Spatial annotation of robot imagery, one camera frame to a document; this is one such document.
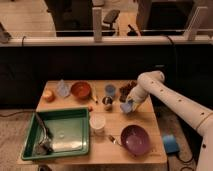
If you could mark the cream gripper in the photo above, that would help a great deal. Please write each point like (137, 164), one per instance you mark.
(134, 105)

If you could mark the metal fork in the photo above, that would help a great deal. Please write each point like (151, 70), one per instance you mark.
(113, 140)

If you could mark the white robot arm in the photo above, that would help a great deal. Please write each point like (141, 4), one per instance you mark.
(199, 117)

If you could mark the green plastic tray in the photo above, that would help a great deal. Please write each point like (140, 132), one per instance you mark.
(69, 133)

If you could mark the small metal cup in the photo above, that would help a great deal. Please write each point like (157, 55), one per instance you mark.
(107, 101)

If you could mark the black office chair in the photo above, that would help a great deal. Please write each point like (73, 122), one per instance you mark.
(108, 21)

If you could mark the wooden table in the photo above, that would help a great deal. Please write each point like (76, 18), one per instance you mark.
(101, 150)

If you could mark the dark grape bunch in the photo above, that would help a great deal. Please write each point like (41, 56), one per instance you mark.
(125, 90)

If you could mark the purple bowl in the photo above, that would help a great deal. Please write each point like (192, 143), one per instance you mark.
(135, 140)

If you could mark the orange bowl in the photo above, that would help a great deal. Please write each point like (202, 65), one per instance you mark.
(81, 90)

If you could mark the blue sponge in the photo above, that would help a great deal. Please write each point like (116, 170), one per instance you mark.
(127, 107)

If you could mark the blue tape roll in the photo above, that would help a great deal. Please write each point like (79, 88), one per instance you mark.
(170, 144)

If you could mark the white plastic cup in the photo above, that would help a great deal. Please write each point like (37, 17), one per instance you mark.
(97, 123)

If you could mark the small orange ball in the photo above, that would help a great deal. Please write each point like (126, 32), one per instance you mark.
(90, 108)

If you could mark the yellow handled tool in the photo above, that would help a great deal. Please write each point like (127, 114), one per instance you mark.
(94, 95)

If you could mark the metal spatula in tray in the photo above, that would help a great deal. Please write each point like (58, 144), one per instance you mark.
(43, 147)

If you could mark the orange apple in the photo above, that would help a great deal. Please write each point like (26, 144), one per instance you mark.
(48, 95)

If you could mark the clear plastic bag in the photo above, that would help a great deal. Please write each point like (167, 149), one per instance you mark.
(63, 89)

